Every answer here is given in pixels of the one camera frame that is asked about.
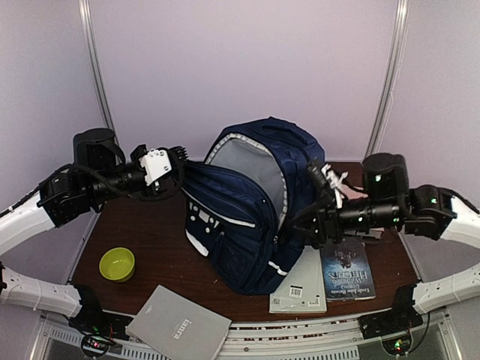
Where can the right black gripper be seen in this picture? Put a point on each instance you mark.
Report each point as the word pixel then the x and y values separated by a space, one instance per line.
pixel 325 220

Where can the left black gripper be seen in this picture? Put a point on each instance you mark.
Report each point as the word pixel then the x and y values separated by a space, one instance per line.
pixel 158 186

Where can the navy blue student backpack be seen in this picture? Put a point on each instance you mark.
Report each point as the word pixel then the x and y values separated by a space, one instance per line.
pixel 242 197

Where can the light grey barcode notebook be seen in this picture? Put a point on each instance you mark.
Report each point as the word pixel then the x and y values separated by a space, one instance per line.
pixel 303 290

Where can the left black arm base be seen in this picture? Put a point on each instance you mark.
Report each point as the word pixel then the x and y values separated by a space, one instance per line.
pixel 101 322

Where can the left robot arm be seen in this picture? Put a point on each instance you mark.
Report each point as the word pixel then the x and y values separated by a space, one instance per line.
pixel 100 172

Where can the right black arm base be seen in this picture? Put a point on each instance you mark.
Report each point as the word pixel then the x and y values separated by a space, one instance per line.
pixel 400 317

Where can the pink paperback book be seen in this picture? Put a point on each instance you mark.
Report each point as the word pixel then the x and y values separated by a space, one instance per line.
pixel 352 194

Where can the dark Wuthering Heights book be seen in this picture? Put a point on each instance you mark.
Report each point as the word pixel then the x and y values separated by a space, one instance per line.
pixel 346 271

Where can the lime green bowl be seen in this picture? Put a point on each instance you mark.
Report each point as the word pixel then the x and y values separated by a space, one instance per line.
pixel 117 265

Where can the grey hardcover book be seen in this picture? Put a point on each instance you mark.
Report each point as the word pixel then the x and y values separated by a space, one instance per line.
pixel 179 328

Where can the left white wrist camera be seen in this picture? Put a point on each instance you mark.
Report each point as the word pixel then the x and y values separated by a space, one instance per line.
pixel 155 163

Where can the aluminium front rail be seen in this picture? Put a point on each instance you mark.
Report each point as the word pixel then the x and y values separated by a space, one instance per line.
pixel 337 337

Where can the left aluminium frame post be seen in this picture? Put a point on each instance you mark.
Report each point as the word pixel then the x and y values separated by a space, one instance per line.
pixel 85 12

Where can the aluminium frame post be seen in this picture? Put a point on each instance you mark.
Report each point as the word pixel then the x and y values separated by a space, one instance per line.
pixel 393 70
pixel 85 12

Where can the right aluminium frame post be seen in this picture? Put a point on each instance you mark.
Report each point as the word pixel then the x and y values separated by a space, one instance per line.
pixel 393 70

